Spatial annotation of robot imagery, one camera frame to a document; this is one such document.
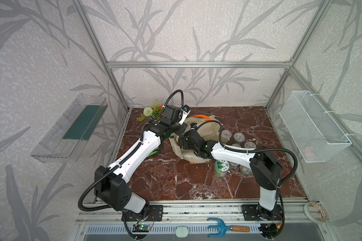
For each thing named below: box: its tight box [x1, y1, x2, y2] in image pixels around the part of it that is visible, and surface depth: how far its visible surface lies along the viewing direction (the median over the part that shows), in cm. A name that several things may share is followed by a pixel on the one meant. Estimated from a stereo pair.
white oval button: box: [175, 226, 189, 238], surface depth 68 cm
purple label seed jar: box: [221, 129, 232, 145], surface depth 100 cm
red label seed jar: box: [244, 141, 257, 150], surface depth 95 cm
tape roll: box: [303, 201, 328, 224], surface depth 75 cm
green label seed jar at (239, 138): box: [233, 132, 245, 147], surface depth 98 cm
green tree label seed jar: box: [213, 159, 230, 178], surface depth 82 cm
